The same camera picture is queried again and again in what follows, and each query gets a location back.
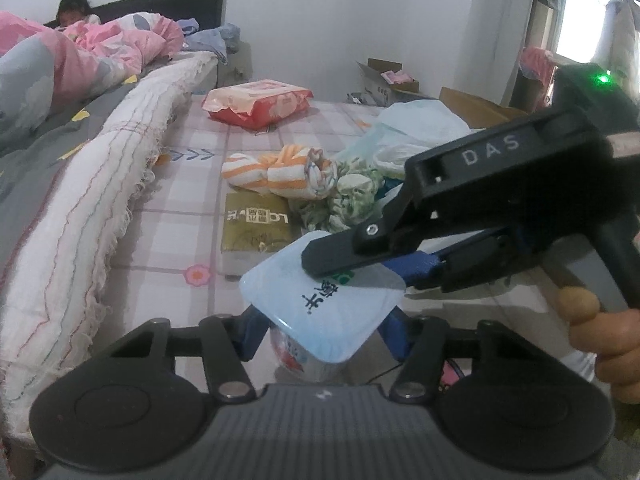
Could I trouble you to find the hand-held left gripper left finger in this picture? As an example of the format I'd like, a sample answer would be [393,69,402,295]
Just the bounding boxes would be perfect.
[107,307,269,402]

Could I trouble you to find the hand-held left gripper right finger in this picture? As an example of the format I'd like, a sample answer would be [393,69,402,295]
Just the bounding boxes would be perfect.
[379,306,548,403]

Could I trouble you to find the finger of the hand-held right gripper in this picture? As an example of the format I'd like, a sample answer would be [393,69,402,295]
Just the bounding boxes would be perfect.
[301,194,433,278]
[384,227,507,289]

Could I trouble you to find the light blue tissue packet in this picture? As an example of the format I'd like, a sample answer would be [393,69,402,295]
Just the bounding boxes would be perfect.
[239,230,407,386]

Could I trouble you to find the large brown cardboard box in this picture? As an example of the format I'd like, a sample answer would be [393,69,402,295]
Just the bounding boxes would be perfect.
[439,86,528,132]

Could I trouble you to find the person's right hand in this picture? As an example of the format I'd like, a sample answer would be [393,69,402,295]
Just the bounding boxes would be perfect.
[556,286,640,404]

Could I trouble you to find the green floral cloth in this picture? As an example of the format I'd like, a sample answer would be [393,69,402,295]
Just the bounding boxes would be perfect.
[292,157,387,235]

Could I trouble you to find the olive tissue pack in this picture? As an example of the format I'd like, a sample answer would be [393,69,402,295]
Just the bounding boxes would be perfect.
[221,191,307,268]

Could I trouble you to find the orange white striped cloth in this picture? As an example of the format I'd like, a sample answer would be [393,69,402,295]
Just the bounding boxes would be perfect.
[221,144,337,202]

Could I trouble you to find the checked floral bed sheet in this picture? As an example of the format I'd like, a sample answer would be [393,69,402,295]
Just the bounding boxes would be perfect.
[107,99,451,388]

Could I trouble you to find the pink hanging clothes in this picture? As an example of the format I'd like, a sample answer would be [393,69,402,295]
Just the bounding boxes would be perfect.
[519,46,557,93]

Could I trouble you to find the white plastic bag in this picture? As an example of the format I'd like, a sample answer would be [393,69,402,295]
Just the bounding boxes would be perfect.
[344,99,478,182]

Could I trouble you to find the small open cardboard box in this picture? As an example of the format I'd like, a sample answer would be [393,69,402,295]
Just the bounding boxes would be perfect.
[355,58,420,107]

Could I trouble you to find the white fluffy hanging garment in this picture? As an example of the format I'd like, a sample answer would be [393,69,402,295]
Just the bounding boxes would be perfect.
[594,0,640,77]

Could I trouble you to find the red wet wipes pack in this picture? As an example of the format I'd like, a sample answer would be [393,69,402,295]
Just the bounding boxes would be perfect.
[201,78,314,132]

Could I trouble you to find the white quilted blanket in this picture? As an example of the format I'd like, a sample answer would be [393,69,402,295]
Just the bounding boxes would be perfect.
[0,50,221,438]

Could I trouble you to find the pale blue clothes pile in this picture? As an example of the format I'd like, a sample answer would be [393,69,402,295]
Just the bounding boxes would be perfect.
[177,17,242,63]

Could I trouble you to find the grey bed sheet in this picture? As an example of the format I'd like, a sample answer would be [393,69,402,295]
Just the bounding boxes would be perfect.
[0,62,151,261]

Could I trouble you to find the black bed headboard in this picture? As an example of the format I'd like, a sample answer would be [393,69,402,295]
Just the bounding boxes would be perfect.
[42,0,227,33]

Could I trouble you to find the pink quilt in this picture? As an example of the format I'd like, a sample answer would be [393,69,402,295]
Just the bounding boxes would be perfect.
[0,10,186,148]

